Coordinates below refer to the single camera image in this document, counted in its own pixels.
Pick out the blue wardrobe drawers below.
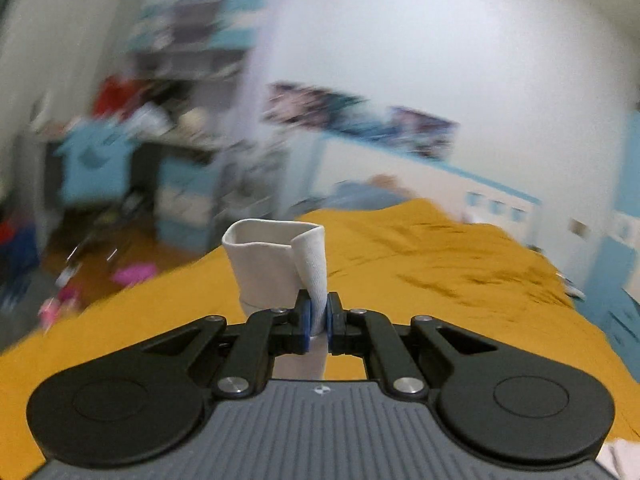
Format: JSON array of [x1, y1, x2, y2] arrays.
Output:
[[580, 112, 639, 378]]

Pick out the mustard yellow bed blanket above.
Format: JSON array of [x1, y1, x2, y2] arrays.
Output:
[[1, 200, 639, 479]]

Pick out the anime poster strip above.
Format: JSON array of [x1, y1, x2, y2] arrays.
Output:
[[261, 81, 459, 162]]

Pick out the red bag on desk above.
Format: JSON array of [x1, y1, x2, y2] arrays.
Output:
[[91, 75, 144, 119]]

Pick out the pink toy on floor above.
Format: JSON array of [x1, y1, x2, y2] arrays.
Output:
[[111, 262, 158, 287]]

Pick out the cluttered blue white shelf unit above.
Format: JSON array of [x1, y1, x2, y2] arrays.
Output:
[[122, 0, 267, 254]]

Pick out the white small garment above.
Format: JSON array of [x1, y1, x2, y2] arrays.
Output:
[[221, 219, 329, 380]]

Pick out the white blue bed headboard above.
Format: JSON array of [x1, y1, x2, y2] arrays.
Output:
[[309, 133, 541, 245]]

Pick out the blue pillow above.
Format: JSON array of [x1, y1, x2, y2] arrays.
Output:
[[321, 174, 419, 211]]

